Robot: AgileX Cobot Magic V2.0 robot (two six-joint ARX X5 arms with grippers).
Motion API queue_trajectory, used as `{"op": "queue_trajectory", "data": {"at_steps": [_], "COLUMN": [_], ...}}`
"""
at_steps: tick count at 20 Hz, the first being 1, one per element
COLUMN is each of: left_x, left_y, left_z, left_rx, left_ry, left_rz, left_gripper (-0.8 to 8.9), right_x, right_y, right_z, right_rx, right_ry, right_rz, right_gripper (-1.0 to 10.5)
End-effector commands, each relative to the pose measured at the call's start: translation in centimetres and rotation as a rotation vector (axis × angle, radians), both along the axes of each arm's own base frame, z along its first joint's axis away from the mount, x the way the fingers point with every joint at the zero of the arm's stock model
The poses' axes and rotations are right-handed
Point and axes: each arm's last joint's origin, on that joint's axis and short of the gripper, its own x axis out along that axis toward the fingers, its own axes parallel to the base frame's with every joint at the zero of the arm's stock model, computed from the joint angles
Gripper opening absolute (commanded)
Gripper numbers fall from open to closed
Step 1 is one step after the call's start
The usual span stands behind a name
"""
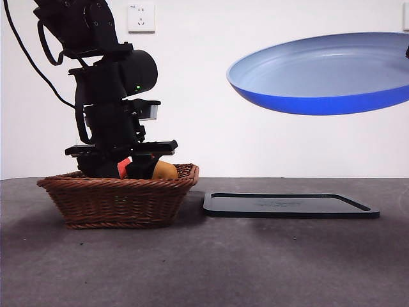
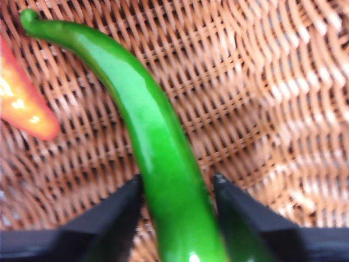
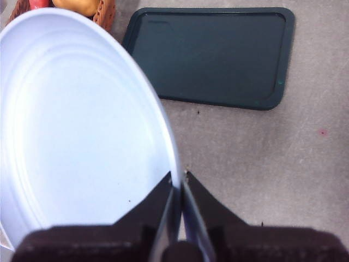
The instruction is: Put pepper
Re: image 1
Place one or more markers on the orange carrot with green leaves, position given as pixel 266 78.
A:
pixel 123 168

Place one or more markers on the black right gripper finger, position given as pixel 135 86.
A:
pixel 407 52

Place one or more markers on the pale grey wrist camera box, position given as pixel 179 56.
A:
pixel 151 111

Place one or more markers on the white wall socket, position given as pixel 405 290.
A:
pixel 141 18

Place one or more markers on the black rectangular tray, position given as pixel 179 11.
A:
pixel 287 206

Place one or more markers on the yellow-brown potato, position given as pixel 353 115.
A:
pixel 165 172

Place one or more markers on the blue round plate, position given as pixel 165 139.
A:
pixel 319 73

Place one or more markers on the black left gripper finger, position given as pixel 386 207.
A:
pixel 97 166
pixel 139 168

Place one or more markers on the brown wicker basket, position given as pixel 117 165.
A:
pixel 118 201

